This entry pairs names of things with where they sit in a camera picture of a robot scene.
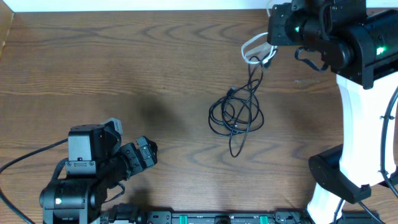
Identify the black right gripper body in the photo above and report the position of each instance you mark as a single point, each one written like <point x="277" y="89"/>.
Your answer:
<point x="288" y="28"/>

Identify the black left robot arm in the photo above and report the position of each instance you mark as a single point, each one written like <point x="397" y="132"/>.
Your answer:
<point x="97" y="161"/>

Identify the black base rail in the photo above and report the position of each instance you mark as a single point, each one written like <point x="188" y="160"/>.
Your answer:
<point x="132" y="214"/>

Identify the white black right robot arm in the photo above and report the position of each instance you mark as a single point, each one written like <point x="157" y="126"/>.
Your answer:
<point x="361" y="50"/>

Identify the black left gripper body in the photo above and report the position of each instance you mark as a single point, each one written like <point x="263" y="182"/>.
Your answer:
<point x="137" y="155"/>

